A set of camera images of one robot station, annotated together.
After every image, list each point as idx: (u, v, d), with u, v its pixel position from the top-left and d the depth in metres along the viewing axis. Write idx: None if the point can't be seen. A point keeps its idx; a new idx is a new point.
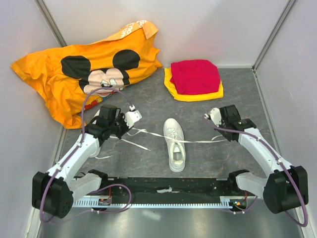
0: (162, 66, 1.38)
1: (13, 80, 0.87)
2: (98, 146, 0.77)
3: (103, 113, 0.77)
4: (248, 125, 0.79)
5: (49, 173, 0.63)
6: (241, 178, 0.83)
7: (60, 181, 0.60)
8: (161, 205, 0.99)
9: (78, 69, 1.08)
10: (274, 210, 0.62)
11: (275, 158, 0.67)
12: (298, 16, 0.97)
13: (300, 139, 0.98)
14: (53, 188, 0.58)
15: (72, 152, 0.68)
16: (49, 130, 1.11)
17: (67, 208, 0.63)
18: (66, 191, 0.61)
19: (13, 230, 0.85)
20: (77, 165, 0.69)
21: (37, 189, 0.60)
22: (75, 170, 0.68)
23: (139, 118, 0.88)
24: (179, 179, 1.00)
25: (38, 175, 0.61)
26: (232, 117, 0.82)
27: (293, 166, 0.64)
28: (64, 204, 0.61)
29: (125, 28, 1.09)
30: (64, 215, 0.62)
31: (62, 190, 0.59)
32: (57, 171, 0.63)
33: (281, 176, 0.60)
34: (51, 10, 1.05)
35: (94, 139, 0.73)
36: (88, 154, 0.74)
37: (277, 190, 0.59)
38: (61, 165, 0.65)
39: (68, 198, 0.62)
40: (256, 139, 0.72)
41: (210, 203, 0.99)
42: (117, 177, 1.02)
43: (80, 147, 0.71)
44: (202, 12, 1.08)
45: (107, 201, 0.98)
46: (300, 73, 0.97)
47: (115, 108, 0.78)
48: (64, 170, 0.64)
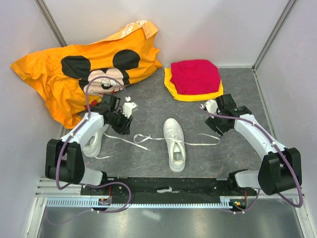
0: (162, 65, 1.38)
1: (13, 80, 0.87)
2: (101, 124, 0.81)
3: (105, 99, 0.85)
4: (243, 112, 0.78)
5: (62, 140, 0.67)
6: (240, 174, 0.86)
7: (75, 144, 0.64)
8: (161, 205, 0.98)
9: (78, 69, 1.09)
10: (269, 192, 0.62)
11: (269, 141, 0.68)
12: (298, 16, 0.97)
13: (300, 139, 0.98)
14: (68, 150, 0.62)
15: (82, 124, 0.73)
16: (49, 130, 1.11)
17: (79, 176, 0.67)
18: (79, 156, 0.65)
19: (13, 230, 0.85)
20: (86, 136, 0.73)
21: (52, 155, 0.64)
22: (84, 140, 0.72)
23: (134, 106, 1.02)
24: (179, 179, 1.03)
25: (52, 141, 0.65)
26: (228, 105, 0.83)
27: (287, 148, 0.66)
28: (78, 169, 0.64)
29: (125, 28, 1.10)
30: (77, 182, 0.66)
31: (76, 154, 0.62)
32: (70, 137, 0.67)
33: (275, 157, 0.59)
34: (51, 10, 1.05)
35: (99, 115, 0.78)
36: (94, 129, 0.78)
37: (271, 171, 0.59)
38: (73, 132, 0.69)
39: (80, 164, 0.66)
40: (251, 124, 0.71)
41: (210, 203, 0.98)
42: (118, 177, 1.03)
43: (87, 120, 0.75)
44: (202, 12, 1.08)
45: (107, 201, 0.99)
46: (300, 73, 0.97)
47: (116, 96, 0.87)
48: (76, 136, 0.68)
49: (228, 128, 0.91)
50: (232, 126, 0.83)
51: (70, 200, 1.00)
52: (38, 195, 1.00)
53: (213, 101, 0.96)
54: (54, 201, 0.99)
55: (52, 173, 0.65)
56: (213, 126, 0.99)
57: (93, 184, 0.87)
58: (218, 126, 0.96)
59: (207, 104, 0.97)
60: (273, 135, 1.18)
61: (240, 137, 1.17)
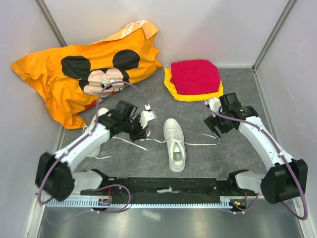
0: (162, 66, 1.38)
1: (13, 80, 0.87)
2: (108, 138, 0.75)
3: (119, 108, 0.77)
4: (250, 113, 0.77)
5: (56, 155, 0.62)
6: (241, 176, 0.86)
7: (65, 164, 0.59)
8: (161, 205, 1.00)
9: (79, 69, 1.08)
10: (271, 202, 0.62)
11: (276, 150, 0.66)
12: (298, 16, 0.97)
13: (300, 139, 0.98)
14: (56, 171, 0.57)
15: (81, 140, 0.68)
16: (49, 129, 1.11)
17: (66, 193, 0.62)
18: (68, 177, 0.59)
19: (13, 230, 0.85)
20: (82, 154, 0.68)
21: (41, 169, 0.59)
22: (79, 158, 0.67)
23: (152, 117, 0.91)
24: (179, 179, 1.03)
25: (45, 154, 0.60)
26: (232, 105, 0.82)
27: (294, 159, 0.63)
28: (64, 189, 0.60)
29: (125, 28, 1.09)
30: (62, 199, 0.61)
31: (63, 177, 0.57)
32: (63, 154, 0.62)
33: (282, 169, 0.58)
34: (51, 10, 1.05)
35: (106, 130, 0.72)
36: (96, 144, 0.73)
37: (277, 183, 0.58)
38: (69, 149, 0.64)
39: (69, 184, 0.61)
40: (258, 129, 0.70)
41: (210, 203, 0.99)
42: (118, 177, 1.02)
43: (89, 135, 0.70)
44: (202, 13, 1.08)
45: (107, 201, 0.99)
46: (299, 73, 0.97)
47: (132, 105, 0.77)
48: (70, 154, 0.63)
49: (229, 129, 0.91)
50: (235, 127, 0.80)
51: (70, 200, 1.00)
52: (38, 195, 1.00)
53: (217, 100, 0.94)
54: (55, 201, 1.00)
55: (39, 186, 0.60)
56: (213, 126, 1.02)
57: (90, 187, 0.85)
58: (218, 126, 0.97)
59: (210, 101, 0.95)
60: (273, 135, 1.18)
61: (240, 137, 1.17)
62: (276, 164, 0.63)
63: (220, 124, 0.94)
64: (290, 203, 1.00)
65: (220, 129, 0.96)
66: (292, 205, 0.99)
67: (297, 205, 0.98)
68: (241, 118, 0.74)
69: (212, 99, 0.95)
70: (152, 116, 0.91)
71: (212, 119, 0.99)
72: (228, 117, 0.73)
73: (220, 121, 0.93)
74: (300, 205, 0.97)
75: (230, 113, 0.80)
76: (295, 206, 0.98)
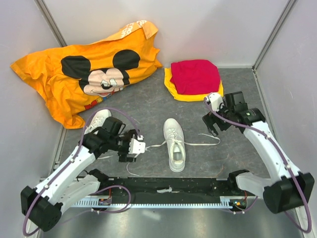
0: (162, 66, 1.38)
1: (13, 80, 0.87)
2: (93, 159, 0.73)
3: (106, 126, 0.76)
4: (257, 118, 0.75)
5: (36, 190, 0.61)
6: (241, 178, 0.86)
7: (45, 200, 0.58)
8: (161, 205, 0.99)
9: (78, 69, 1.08)
10: (274, 211, 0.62)
11: (283, 162, 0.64)
12: (298, 16, 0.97)
13: (300, 139, 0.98)
14: (38, 207, 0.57)
15: (63, 169, 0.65)
16: (49, 129, 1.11)
17: (53, 222, 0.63)
18: (51, 209, 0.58)
19: (13, 230, 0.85)
20: (66, 183, 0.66)
21: (24, 204, 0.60)
22: (64, 187, 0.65)
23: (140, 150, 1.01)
24: (179, 179, 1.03)
25: (26, 190, 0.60)
26: (238, 105, 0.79)
27: (302, 173, 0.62)
28: (50, 220, 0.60)
29: (125, 28, 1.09)
30: (49, 228, 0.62)
31: (46, 211, 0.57)
32: (43, 189, 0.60)
33: (288, 183, 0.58)
34: (51, 11, 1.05)
35: (89, 153, 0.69)
36: (81, 169, 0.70)
37: (282, 196, 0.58)
38: (49, 182, 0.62)
39: (55, 214, 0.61)
40: (265, 136, 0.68)
41: (210, 203, 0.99)
42: (118, 177, 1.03)
43: (72, 163, 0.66)
44: (202, 13, 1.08)
45: (107, 201, 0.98)
46: (300, 73, 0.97)
47: (120, 123, 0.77)
48: (51, 188, 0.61)
49: (227, 126, 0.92)
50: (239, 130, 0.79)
51: None
52: None
53: (218, 96, 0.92)
54: None
55: None
56: (212, 123, 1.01)
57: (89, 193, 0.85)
58: (218, 123, 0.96)
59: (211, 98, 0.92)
60: (273, 135, 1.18)
61: (240, 137, 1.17)
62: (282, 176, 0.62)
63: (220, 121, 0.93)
64: None
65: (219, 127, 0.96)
66: None
67: None
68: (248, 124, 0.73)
69: (212, 95, 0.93)
70: (140, 149, 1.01)
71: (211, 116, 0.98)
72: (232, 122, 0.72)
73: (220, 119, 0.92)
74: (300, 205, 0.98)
75: (235, 115, 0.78)
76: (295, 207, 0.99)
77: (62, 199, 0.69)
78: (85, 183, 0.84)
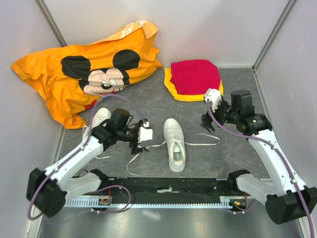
0: (162, 66, 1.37)
1: (13, 80, 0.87)
2: (102, 151, 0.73)
3: (113, 118, 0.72)
4: (263, 127, 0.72)
5: (46, 172, 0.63)
6: (241, 180, 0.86)
7: (54, 183, 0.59)
8: (161, 205, 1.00)
9: (78, 69, 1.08)
10: (276, 221, 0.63)
11: (289, 176, 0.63)
12: (298, 15, 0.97)
13: (300, 139, 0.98)
14: (46, 189, 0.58)
15: (73, 155, 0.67)
16: (49, 129, 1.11)
17: (57, 208, 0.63)
18: (58, 193, 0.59)
19: (13, 230, 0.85)
20: (74, 170, 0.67)
21: (31, 186, 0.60)
22: (71, 174, 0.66)
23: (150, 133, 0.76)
24: (179, 179, 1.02)
25: (35, 171, 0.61)
26: (245, 109, 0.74)
27: (307, 189, 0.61)
28: (54, 206, 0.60)
29: (125, 28, 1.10)
30: (52, 215, 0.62)
31: (53, 194, 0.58)
32: (52, 172, 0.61)
33: (293, 199, 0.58)
34: (51, 11, 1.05)
35: (98, 144, 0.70)
36: (89, 158, 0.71)
37: (286, 210, 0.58)
38: (59, 166, 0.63)
39: (59, 201, 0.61)
40: (272, 147, 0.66)
41: (210, 203, 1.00)
42: (117, 177, 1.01)
43: (81, 150, 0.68)
44: (202, 12, 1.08)
45: (107, 201, 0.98)
46: (300, 73, 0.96)
47: (127, 115, 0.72)
48: (60, 171, 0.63)
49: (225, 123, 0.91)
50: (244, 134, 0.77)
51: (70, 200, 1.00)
52: None
53: (218, 94, 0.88)
54: None
55: None
56: (210, 122, 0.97)
57: (89, 190, 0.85)
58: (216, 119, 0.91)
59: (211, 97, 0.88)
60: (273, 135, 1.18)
61: (240, 137, 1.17)
62: (287, 190, 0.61)
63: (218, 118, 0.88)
64: None
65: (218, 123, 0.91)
66: None
67: None
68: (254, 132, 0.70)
69: (212, 93, 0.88)
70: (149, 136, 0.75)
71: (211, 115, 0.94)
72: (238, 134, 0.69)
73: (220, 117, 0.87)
74: None
75: (240, 121, 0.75)
76: None
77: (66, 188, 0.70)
78: (87, 179, 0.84)
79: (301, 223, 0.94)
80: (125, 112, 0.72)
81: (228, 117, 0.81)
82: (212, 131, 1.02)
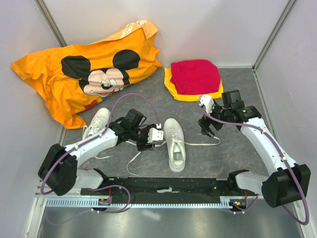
0: (162, 66, 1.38)
1: (13, 80, 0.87)
2: (114, 144, 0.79)
3: (129, 117, 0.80)
4: (253, 114, 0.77)
5: (66, 148, 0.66)
6: (241, 177, 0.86)
7: (72, 158, 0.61)
8: (161, 205, 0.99)
9: (78, 69, 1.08)
10: (273, 205, 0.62)
11: (279, 154, 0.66)
12: (298, 16, 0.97)
13: (300, 139, 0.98)
14: (64, 163, 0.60)
15: (91, 139, 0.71)
16: (49, 129, 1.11)
17: (67, 187, 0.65)
18: (73, 170, 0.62)
19: (13, 230, 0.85)
20: (90, 153, 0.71)
21: (50, 159, 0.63)
22: (86, 156, 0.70)
23: (159, 138, 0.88)
24: (179, 179, 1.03)
25: (56, 146, 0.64)
26: (235, 103, 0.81)
27: (297, 165, 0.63)
28: (66, 182, 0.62)
29: (125, 28, 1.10)
30: (61, 192, 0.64)
31: (70, 169, 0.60)
32: (73, 148, 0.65)
33: (284, 175, 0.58)
34: (51, 10, 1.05)
35: (114, 136, 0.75)
36: (103, 148, 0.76)
37: (279, 188, 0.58)
38: (79, 145, 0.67)
39: (71, 178, 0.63)
40: (261, 131, 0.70)
41: (210, 203, 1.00)
42: (118, 177, 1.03)
43: (99, 137, 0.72)
44: (202, 12, 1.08)
45: (107, 201, 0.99)
46: (300, 73, 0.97)
47: (141, 115, 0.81)
48: (79, 150, 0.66)
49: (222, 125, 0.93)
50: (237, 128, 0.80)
51: (69, 200, 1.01)
52: (38, 194, 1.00)
53: (210, 98, 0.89)
54: (55, 201, 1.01)
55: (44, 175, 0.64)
56: (207, 125, 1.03)
57: (89, 186, 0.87)
58: (213, 124, 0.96)
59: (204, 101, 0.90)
60: (273, 135, 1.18)
61: (240, 137, 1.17)
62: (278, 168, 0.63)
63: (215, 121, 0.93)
64: (290, 203, 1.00)
65: (215, 127, 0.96)
66: (292, 205, 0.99)
67: (297, 205, 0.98)
68: (244, 119, 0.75)
69: (204, 98, 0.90)
70: (160, 137, 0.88)
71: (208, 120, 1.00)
72: (229, 123, 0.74)
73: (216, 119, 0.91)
74: (300, 205, 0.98)
75: (232, 112, 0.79)
76: (295, 206, 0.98)
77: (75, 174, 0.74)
78: (93, 173, 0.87)
79: (298, 213, 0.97)
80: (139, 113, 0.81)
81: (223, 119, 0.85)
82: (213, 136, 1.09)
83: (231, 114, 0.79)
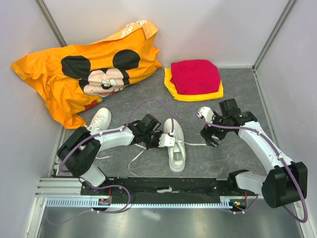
0: (162, 66, 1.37)
1: (13, 80, 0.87)
2: (128, 143, 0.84)
3: (144, 121, 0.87)
4: (249, 118, 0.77)
5: (90, 132, 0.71)
6: (240, 177, 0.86)
7: (95, 142, 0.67)
8: (161, 205, 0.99)
9: (79, 69, 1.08)
10: (273, 205, 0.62)
11: (275, 153, 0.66)
12: (298, 15, 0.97)
13: (300, 139, 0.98)
14: (88, 145, 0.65)
15: (113, 131, 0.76)
16: (49, 129, 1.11)
17: (81, 170, 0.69)
18: (93, 155, 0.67)
19: (13, 230, 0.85)
20: (109, 144, 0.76)
21: (74, 140, 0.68)
22: (105, 145, 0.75)
23: (171, 145, 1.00)
24: (179, 179, 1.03)
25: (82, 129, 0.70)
26: (232, 110, 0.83)
27: (294, 162, 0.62)
28: (83, 165, 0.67)
29: (125, 28, 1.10)
30: (76, 174, 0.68)
31: (91, 151, 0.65)
32: (97, 134, 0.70)
33: (281, 172, 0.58)
34: (51, 11, 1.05)
35: (132, 135, 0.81)
36: (119, 142, 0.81)
37: (277, 186, 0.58)
38: (103, 133, 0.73)
39: (88, 162, 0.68)
40: (257, 133, 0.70)
41: (210, 203, 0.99)
42: (118, 177, 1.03)
43: (120, 132, 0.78)
44: (202, 12, 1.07)
45: (107, 201, 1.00)
46: (300, 73, 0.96)
47: (156, 121, 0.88)
48: (102, 137, 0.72)
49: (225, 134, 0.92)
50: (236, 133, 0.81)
51: (69, 200, 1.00)
52: (38, 194, 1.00)
53: (208, 109, 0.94)
54: (54, 201, 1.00)
55: (64, 153, 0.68)
56: (210, 135, 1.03)
57: (90, 184, 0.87)
58: (216, 133, 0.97)
59: (203, 112, 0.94)
60: (273, 136, 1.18)
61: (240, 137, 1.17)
62: (275, 166, 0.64)
63: (217, 131, 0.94)
64: (290, 203, 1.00)
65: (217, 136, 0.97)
66: (292, 205, 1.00)
67: (297, 205, 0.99)
68: (240, 124, 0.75)
69: (203, 110, 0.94)
70: (172, 143, 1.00)
71: (208, 129, 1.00)
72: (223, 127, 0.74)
73: (218, 129, 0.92)
74: (300, 205, 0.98)
75: (228, 118, 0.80)
76: (295, 207, 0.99)
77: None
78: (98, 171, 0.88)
79: (298, 214, 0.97)
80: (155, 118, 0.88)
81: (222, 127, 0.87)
82: (217, 146, 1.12)
83: (228, 119, 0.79)
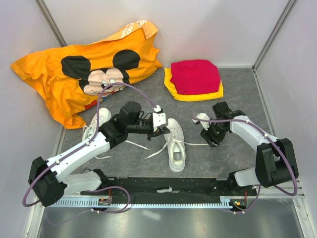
0: (162, 66, 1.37)
1: (13, 80, 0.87)
2: (108, 149, 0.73)
3: (122, 115, 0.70)
4: (237, 113, 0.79)
5: (48, 162, 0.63)
6: (239, 174, 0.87)
7: (53, 175, 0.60)
8: (161, 205, 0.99)
9: (78, 69, 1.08)
10: (266, 184, 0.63)
11: (262, 134, 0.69)
12: (298, 15, 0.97)
13: (300, 138, 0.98)
14: (44, 180, 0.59)
15: (77, 149, 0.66)
16: (50, 129, 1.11)
17: (53, 200, 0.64)
18: (56, 186, 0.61)
19: (14, 230, 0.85)
20: (77, 164, 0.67)
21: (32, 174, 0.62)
22: (73, 168, 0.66)
23: (161, 123, 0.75)
24: (180, 179, 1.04)
25: (37, 160, 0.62)
26: (223, 110, 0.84)
27: (280, 139, 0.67)
28: (51, 197, 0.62)
29: (125, 28, 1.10)
30: (48, 205, 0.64)
31: (49, 186, 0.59)
32: (53, 164, 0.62)
33: (267, 147, 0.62)
34: (52, 11, 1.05)
35: (105, 141, 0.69)
36: (94, 154, 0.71)
37: (264, 159, 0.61)
38: (61, 159, 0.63)
39: (56, 193, 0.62)
40: (244, 122, 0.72)
41: (210, 203, 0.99)
42: (118, 177, 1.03)
43: (86, 147, 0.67)
44: (202, 12, 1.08)
45: (107, 201, 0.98)
46: (300, 73, 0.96)
47: (135, 112, 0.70)
48: (61, 164, 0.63)
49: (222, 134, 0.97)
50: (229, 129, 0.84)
51: (69, 200, 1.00)
52: None
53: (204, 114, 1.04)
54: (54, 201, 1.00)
55: None
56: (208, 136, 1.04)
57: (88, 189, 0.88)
58: (214, 137, 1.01)
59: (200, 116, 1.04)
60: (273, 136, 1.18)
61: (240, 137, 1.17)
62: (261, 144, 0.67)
63: (215, 134, 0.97)
64: (290, 203, 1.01)
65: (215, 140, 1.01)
66: (292, 205, 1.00)
67: (297, 205, 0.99)
68: (230, 117, 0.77)
69: (199, 115, 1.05)
70: (162, 121, 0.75)
71: (207, 133, 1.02)
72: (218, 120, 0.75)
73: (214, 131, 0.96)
74: (300, 205, 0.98)
75: (221, 117, 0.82)
76: (295, 206, 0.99)
77: (66, 181, 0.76)
78: (89, 177, 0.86)
79: (298, 214, 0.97)
80: (133, 109, 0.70)
81: (218, 127, 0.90)
82: (218, 144, 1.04)
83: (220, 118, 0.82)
